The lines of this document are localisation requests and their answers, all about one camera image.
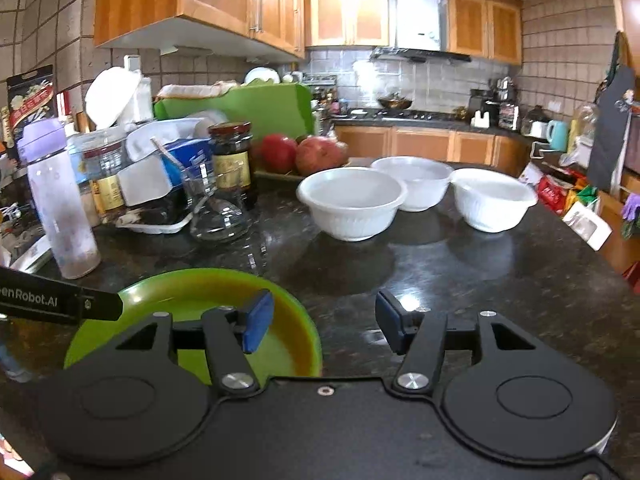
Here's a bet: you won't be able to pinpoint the gas stove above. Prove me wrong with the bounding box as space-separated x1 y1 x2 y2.
377 109 469 122

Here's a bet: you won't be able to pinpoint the white water heater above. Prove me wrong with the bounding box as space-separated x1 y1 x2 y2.
395 0 444 51

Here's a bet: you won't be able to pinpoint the dark apron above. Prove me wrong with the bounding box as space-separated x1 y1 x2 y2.
587 31 637 194

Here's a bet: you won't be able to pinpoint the clear jar yellow label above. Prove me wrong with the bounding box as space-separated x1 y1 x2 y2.
70 130 129 221

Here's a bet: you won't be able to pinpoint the purple lid water bottle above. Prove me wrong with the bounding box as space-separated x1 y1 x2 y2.
17 117 102 280

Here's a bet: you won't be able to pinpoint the row of condiment bottles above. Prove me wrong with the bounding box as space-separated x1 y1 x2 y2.
310 87 351 116

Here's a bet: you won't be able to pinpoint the range hood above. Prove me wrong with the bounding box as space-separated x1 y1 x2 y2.
371 46 472 64

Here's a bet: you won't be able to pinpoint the teal kettle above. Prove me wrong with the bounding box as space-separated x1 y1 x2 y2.
546 120 570 154

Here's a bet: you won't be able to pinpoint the red snack bag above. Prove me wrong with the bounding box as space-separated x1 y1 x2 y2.
536 172 584 211

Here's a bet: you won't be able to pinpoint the metal spoon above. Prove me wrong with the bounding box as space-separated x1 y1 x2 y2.
150 137 194 182

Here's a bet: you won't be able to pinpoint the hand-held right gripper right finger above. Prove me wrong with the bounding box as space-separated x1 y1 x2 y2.
375 290 539 395

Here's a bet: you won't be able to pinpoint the wooden base cabinets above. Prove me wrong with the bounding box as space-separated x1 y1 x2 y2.
334 125 531 179

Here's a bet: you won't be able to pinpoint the dark sauce jar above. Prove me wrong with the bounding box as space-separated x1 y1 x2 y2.
207 121 259 210

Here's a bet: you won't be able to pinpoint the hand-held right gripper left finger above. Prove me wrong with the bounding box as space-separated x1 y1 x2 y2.
113 288 276 395

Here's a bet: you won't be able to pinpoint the blue tissue pack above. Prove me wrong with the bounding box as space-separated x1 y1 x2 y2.
165 137 214 181

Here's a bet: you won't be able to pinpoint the white base cooking pot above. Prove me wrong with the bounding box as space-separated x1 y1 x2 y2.
521 106 551 139

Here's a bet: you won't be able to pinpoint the white towel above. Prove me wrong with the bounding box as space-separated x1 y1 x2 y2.
157 80 239 101

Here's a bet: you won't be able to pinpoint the green plate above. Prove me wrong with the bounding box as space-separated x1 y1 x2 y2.
64 268 324 382

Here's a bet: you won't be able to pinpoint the tall wooden cabinet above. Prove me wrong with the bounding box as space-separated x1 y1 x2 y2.
607 0 640 66

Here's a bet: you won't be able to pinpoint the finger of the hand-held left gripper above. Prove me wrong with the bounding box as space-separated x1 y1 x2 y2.
79 287 124 322

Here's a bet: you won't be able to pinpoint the white dish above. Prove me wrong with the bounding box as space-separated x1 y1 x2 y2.
187 110 229 136

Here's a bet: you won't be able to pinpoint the green cutting board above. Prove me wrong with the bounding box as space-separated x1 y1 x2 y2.
153 82 316 136

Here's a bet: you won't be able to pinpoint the white window box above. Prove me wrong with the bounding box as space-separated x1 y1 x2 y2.
562 200 614 253

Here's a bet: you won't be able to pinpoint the white bowl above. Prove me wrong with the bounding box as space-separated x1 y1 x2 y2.
370 156 454 213
296 166 409 242
450 168 539 234

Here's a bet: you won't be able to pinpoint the red cap white bottle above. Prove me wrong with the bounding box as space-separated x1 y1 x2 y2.
55 91 76 131

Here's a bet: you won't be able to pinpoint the stainless steel pot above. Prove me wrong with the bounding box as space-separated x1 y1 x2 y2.
495 77 519 104

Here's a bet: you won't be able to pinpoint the clear glass beaker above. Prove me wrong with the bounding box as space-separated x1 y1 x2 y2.
181 162 251 244

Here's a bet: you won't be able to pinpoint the white plastic bag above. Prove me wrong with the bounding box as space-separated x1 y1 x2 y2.
125 119 211 161

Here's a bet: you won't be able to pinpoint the beige fruit tray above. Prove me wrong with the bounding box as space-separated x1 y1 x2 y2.
254 159 352 181

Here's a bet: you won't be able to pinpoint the black kitchen appliance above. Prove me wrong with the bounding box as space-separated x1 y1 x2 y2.
470 89 501 126

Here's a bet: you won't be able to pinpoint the white tray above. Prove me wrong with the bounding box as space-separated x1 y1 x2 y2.
116 195 195 235

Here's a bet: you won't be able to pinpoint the streaked red apple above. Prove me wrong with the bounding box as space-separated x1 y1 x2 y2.
295 136 349 177

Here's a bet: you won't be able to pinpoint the black tea package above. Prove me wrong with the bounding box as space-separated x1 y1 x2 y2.
6 64 55 161

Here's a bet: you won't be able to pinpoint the glass jar appliance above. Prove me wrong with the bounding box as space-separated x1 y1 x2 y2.
498 102 521 132

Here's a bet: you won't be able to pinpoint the white plate in rack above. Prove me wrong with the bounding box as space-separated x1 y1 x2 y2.
244 66 281 86

